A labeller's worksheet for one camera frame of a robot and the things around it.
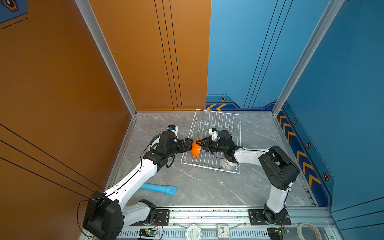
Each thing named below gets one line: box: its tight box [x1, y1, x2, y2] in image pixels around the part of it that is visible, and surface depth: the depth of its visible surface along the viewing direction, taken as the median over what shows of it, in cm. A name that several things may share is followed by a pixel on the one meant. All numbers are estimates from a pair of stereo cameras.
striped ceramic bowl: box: [220, 158, 238, 172], surface depth 86 cm
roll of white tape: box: [297, 222, 322, 240], surface depth 70 cm
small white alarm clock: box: [217, 223, 231, 240], surface depth 70 cm
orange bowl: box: [190, 139, 201, 158], surface depth 88 cm
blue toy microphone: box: [140, 183, 177, 196], surface depth 81 cm
